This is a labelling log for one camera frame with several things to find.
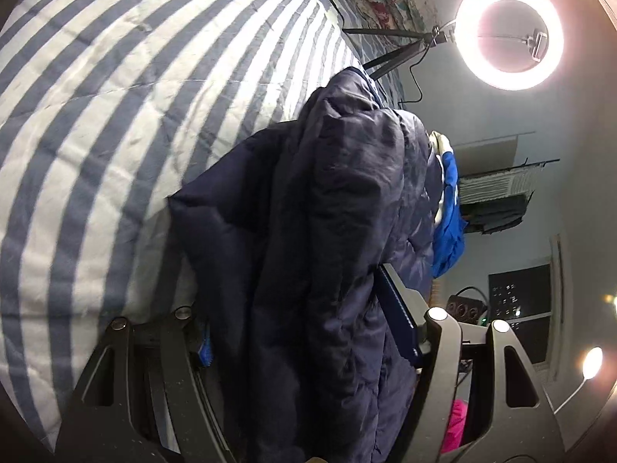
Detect navy quilted puffer jacket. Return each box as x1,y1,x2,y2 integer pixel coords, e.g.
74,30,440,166
167,67,441,462

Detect pink sleeved left forearm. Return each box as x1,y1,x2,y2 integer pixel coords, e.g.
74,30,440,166
440,399,467,454

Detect dark hanging clothes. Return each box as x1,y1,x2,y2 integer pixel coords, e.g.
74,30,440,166
460,194,528,235

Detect black clothes rack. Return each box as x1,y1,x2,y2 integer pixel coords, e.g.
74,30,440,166
458,159,560,235

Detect blue and white folded garment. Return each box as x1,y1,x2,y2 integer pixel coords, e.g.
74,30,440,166
429,131,467,278

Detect dark window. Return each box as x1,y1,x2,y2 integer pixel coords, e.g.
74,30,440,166
488,264,552,364

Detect striped hanging towel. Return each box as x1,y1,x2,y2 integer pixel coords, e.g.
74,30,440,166
458,166,539,205

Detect small round lamp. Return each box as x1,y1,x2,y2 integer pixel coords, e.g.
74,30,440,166
553,347,604,414

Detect black tripod stand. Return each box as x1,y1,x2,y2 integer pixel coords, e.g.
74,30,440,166
343,20,455,81

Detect blue white striped quilt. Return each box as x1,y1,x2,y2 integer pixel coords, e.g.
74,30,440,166
1,0,357,449

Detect phone holder clip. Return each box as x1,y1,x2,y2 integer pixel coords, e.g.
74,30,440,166
480,29,549,63

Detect white ring light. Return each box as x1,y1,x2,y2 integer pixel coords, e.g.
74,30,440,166
454,0,565,91

